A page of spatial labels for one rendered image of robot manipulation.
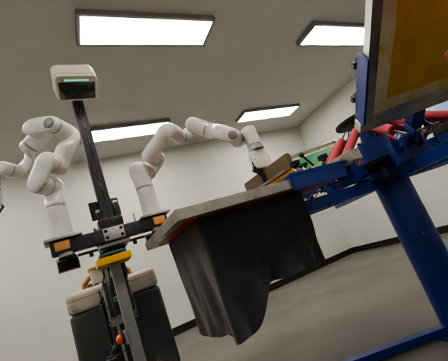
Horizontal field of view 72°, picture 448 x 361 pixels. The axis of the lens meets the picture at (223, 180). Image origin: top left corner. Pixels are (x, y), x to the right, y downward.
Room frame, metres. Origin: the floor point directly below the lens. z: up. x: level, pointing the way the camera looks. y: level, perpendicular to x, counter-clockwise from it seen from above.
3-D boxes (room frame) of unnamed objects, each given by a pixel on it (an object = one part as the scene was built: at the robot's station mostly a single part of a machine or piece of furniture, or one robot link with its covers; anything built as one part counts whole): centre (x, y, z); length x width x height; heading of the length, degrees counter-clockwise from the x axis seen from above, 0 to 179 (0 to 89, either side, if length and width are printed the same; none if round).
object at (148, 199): (1.65, 0.43, 1.21); 0.16 x 0.13 x 0.15; 31
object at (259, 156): (1.52, -0.21, 1.20); 0.10 x 0.08 x 0.11; 119
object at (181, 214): (1.42, -0.03, 0.97); 0.79 x 0.58 x 0.04; 119
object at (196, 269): (1.28, 0.23, 0.74); 0.45 x 0.03 x 0.43; 29
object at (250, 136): (1.54, -0.17, 1.32); 0.15 x 0.10 x 0.11; 79
